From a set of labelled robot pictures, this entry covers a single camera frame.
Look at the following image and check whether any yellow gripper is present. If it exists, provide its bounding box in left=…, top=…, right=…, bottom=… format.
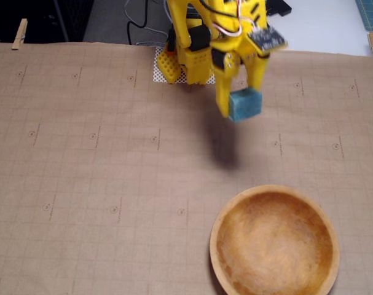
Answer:
left=210, top=20, right=272, bottom=119

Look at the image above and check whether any blue block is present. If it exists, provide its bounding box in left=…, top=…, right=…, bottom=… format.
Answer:
left=228, top=87, right=263, bottom=123

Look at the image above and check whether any round wooden bowl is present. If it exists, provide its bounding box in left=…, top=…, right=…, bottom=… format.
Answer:
left=209, top=184, right=340, bottom=295

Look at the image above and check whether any white perforated base mat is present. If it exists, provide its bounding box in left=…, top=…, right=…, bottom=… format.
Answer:
left=152, top=46, right=216, bottom=85

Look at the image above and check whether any flat black box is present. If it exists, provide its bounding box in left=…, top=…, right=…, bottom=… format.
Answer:
left=265, top=0, right=293, bottom=18

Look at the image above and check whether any green cutting mat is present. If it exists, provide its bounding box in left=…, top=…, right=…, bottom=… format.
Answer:
left=355, top=0, right=373, bottom=31

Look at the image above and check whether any brown gridded wrapping paper sheet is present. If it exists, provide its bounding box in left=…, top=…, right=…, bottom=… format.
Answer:
left=0, top=41, right=373, bottom=295

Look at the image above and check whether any small camera circuit board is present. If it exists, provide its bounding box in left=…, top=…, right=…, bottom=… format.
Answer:
left=246, top=25, right=290, bottom=52

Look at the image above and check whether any red and white wire bundle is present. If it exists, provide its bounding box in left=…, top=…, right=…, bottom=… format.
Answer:
left=213, top=0, right=258, bottom=40

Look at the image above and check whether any grey cable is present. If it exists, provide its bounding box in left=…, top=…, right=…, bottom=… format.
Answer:
left=123, top=0, right=170, bottom=46

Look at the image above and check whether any black cable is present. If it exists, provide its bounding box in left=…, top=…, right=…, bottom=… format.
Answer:
left=126, top=0, right=151, bottom=45

